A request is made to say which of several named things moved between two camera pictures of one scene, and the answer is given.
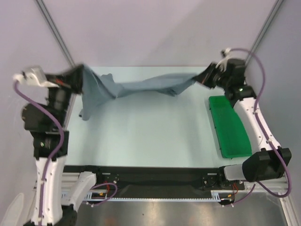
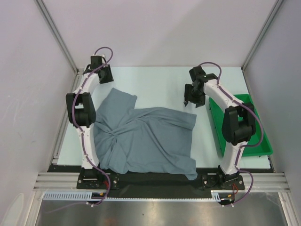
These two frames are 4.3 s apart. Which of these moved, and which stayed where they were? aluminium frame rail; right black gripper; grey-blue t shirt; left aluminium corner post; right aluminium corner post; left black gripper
Moved: right black gripper; left black gripper; grey-blue t shirt
Stayed: aluminium frame rail; left aluminium corner post; right aluminium corner post
